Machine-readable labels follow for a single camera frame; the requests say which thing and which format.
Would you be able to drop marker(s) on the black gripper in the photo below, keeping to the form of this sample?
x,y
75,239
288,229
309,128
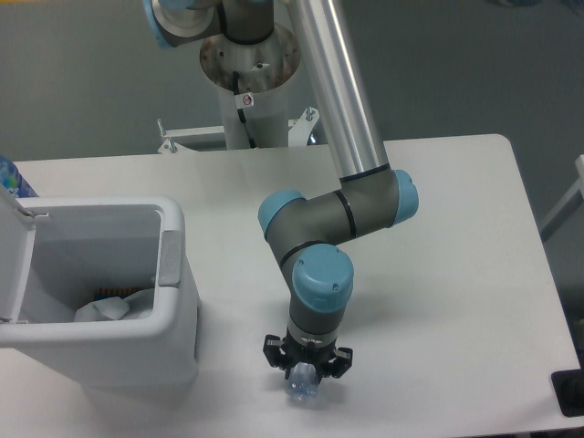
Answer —
x,y
285,354

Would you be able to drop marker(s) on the clear plastic water bottle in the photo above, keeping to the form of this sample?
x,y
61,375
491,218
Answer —
x,y
302,386

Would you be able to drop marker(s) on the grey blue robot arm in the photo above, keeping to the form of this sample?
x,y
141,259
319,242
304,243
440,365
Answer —
x,y
305,234

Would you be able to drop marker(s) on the white open trash can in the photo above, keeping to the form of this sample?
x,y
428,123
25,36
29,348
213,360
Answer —
x,y
56,252

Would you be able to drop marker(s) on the blue snack package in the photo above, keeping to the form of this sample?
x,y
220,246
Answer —
x,y
104,292

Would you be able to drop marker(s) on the blue labelled bottle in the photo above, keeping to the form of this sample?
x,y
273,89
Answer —
x,y
13,181

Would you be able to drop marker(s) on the white metal base frame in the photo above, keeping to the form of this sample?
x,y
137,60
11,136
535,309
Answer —
x,y
300,132

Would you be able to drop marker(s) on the black table clamp mount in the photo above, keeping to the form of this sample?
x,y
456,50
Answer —
x,y
568,386

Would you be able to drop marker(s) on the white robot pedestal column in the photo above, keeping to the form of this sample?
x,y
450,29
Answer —
x,y
252,81

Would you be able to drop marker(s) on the white frame leg right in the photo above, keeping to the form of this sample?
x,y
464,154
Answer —
x,y
566,206

